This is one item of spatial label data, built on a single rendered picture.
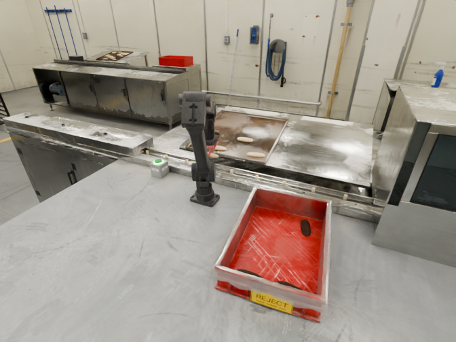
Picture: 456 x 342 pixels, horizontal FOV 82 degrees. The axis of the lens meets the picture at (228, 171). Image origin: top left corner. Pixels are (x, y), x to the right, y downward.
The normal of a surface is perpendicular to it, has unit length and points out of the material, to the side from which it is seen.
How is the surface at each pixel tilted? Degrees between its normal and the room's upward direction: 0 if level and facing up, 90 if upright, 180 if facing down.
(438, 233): 90
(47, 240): 0
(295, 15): 90
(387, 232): 90
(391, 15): 90
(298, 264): 0
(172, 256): 0
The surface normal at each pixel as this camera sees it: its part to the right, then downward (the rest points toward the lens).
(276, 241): 0.00, -0.87
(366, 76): -0.42, 0.45
